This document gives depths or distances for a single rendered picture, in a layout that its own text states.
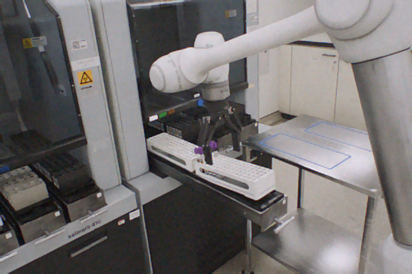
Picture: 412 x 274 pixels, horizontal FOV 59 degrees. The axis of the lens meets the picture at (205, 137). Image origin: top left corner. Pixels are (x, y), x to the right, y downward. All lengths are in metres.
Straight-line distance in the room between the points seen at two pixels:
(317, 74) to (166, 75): 2.81
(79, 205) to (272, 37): 0.85
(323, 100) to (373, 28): 3.09
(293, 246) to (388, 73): 1.29
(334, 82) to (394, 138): 2.92
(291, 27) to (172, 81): 0.34
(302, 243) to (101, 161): 1.03
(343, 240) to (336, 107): 1.96
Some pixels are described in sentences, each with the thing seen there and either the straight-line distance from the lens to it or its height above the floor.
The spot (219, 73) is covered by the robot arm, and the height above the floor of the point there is 1.21.
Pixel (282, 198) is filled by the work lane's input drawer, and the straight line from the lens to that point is 1.23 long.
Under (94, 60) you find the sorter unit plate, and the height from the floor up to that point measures 1.24.
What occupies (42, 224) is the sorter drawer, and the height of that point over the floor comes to 0.78.
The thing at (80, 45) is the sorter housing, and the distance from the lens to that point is 1.32.
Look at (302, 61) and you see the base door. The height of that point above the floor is 0.67.
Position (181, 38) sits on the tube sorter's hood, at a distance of 1.53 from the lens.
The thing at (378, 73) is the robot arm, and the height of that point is 1.31.
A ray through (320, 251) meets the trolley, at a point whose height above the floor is 0.28.
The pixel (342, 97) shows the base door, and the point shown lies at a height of 0.38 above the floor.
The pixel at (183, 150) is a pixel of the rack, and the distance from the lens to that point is 1.43.
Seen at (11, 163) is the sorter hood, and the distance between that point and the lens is 1.29.
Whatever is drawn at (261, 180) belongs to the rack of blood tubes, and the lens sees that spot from 1.16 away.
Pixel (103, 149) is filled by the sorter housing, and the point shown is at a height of 0.91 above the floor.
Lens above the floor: 1.48
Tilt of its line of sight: 24 degrees down
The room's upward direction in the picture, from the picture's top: 4 degrees counter-clockwise
